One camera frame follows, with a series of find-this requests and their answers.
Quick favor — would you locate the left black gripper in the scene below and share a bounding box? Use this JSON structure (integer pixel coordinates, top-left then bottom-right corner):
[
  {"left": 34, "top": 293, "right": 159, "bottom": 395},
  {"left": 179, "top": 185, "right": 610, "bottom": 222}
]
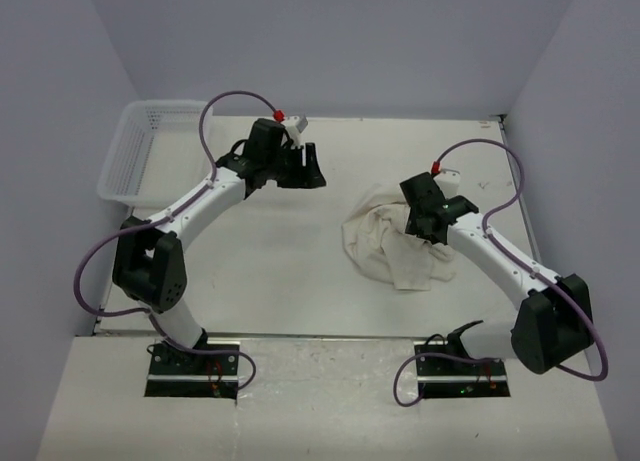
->
[{"left": 264, "top": 142, "right": 324, "bottom": 188}]

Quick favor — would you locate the cream white t shirt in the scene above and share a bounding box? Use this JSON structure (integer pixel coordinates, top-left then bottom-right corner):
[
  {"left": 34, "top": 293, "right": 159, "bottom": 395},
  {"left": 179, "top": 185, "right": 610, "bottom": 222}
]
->
[{"left": 341, "top": 184, "right": 456, "bottom": 291}]

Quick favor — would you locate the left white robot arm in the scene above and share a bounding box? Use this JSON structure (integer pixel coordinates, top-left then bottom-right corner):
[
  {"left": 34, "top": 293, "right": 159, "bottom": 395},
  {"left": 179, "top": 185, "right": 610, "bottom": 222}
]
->
[{"left": 112, "top": 116, "right": 326, "bottom": 374}]

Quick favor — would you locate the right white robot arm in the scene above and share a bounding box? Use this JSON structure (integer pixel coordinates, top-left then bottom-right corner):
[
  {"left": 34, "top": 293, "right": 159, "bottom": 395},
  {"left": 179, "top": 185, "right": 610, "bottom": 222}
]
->
[{"left": 400, "top": 172, "right": 595, "bottom": 374}]

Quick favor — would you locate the white plastic basket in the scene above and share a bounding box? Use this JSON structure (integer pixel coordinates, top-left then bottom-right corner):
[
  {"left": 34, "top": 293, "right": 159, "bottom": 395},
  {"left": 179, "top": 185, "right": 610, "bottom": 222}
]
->
[{"left": 97, "top": 100, "right": 210, "bottom": 209}]

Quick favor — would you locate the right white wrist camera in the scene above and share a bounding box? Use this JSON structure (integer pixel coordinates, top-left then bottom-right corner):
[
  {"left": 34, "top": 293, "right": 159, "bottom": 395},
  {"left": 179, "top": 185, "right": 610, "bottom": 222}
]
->
[{"left": 433, "top": 169, "right": 461, "bottom": 199}]

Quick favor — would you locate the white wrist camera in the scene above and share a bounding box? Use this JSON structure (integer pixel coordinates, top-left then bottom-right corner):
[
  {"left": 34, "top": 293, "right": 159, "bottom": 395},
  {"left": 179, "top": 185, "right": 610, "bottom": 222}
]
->
[
  {"left": 433, "top": 169, "right": 461, "bottom": 199},
  {"left": 283, "top": 115, "right": 308, "bottom": 146}
]

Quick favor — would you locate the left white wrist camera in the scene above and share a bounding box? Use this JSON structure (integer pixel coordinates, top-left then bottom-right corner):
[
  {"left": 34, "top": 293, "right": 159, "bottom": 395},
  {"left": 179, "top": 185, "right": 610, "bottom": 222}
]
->
[{"left": 283, "top": 115, "right": 308, "bottom": 146}]

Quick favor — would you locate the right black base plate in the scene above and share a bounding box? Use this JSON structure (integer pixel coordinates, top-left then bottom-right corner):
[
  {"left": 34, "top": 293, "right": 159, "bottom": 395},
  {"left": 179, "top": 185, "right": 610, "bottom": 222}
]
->
[{"left": 414, "top": 336, "right": 511, "bottom": 399}]

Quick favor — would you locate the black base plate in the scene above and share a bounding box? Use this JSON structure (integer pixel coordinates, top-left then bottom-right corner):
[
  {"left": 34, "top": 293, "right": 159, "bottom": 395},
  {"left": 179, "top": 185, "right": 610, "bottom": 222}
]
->
[
  {"left": 144, "top": 342, "right": 240, "bottom": 400},
  {"left": 414, "top": 336, "right": 511, "bottom": 399}
]

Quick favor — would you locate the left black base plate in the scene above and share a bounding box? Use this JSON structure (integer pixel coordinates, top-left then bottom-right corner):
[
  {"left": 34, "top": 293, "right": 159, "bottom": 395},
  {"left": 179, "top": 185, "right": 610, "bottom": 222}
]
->
[{"left": 144, "top": 342, "right": 240, "bottom": 400}]

